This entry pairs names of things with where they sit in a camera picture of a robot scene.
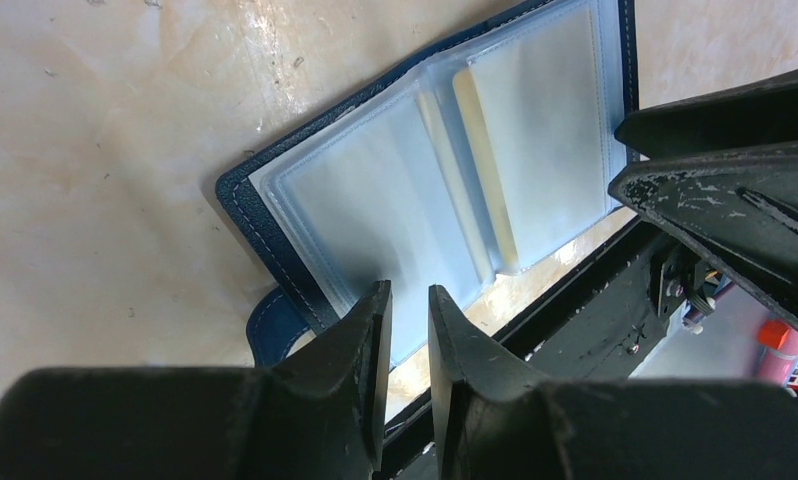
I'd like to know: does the red white object on floor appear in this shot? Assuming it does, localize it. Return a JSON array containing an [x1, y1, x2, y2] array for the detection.
[[755, 319, 798, 392]]

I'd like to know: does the gold VIP card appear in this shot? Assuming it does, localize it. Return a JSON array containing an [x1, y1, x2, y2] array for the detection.
[[452, 67, 520, 275]]

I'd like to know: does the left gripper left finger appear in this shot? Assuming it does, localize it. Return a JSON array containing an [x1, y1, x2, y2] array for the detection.
[[0, 281, 392, 479]]

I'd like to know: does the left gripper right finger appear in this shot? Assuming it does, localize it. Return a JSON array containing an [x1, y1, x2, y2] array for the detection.
[[428, 285, 798, 479]]

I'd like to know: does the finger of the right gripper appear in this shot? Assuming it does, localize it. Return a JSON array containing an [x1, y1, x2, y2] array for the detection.
[[615, 69, 798, 159], [608, 142, 798, 331]]

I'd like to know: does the navy blue card holder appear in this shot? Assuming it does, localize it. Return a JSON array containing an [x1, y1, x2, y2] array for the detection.
[[215, 0, 639, 366]]

